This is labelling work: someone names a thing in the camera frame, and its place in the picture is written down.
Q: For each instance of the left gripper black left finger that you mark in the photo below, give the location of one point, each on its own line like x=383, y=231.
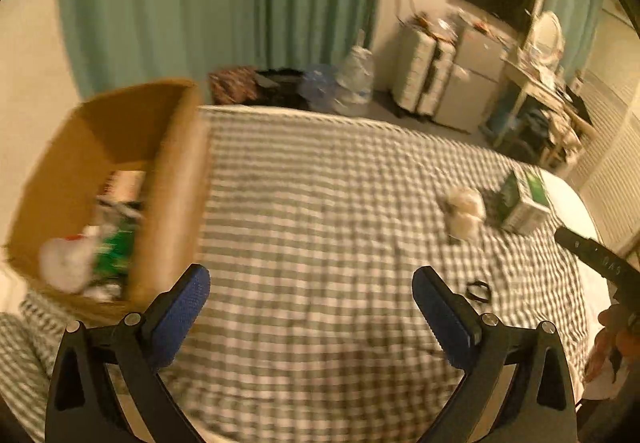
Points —
x=83, y=406

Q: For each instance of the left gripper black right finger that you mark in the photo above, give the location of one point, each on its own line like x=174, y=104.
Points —
x=538, y=405

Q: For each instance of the white paper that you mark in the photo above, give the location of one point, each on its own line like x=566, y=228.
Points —
x=66, y=264

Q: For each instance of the green plastic wrapper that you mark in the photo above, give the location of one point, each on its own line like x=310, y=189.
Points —
x=114, y=254

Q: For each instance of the right hand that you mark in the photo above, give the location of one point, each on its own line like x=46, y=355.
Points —
x=617, y=341

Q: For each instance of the green white carton box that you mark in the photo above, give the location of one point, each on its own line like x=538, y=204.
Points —
x=523, y=204

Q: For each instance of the white pillow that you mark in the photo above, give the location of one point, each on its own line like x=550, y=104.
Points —
x=13, y=290

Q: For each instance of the white desk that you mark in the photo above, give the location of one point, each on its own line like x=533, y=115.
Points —
x=537, y=125

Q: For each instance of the brown cardboard box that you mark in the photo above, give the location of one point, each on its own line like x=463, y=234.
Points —
x=134, y=158

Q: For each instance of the silver mini fridge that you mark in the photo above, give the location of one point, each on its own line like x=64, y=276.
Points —
x=472, y=82

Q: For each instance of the white vanity mirror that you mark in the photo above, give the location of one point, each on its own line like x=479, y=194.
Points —
x=544, y=46

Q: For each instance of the white hard-shell suitcase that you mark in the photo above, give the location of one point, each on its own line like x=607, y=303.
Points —
x=422, y=70

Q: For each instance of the large clear water jug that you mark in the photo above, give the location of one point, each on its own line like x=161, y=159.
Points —
x=354, y=83

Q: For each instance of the patterned brown bag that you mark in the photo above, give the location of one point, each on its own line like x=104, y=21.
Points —
x=233, y=86

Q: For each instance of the pack of water bottles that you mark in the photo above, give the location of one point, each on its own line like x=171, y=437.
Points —
x=317, y=87

